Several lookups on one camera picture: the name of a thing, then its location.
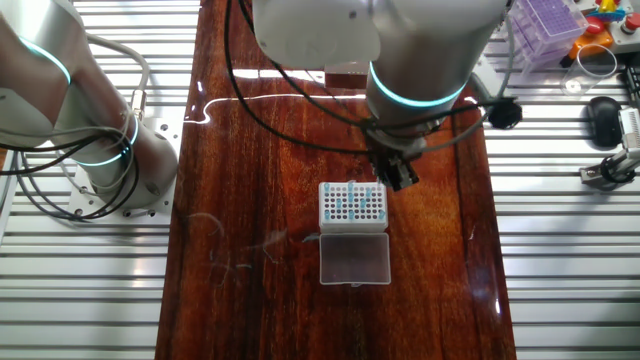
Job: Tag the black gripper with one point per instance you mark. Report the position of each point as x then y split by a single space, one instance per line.
387 160

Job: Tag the blue pipette tip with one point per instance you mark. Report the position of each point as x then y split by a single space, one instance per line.
338 204
326 188
351 215
368 192
362 204
351 186
381 215
350 198
327 215

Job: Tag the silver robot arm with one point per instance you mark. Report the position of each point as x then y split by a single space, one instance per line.
425 50

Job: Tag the purple pipette tip box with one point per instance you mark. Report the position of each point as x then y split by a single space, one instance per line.
550 25

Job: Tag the large brown wooden board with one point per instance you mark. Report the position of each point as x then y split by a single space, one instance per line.
280 200

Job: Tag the clear plastic cup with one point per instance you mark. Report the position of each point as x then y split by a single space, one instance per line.
575 85

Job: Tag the black computer mouse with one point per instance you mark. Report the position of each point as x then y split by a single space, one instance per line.
604 122

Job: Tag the orange box red button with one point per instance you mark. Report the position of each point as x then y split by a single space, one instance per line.
595 37

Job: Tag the black keyboard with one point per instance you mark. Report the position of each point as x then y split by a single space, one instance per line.
632 87

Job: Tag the small colourful toy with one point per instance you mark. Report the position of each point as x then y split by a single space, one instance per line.
607 9

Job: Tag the grey box red button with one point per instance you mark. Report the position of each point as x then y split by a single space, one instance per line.
627 35

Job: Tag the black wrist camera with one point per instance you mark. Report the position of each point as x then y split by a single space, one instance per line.
505 114

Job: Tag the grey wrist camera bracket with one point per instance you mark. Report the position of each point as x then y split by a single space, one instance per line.
485 80

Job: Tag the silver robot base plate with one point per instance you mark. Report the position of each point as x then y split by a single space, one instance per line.
165 130

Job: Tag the small silver mounted camera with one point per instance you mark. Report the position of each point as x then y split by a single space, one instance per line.
631 127

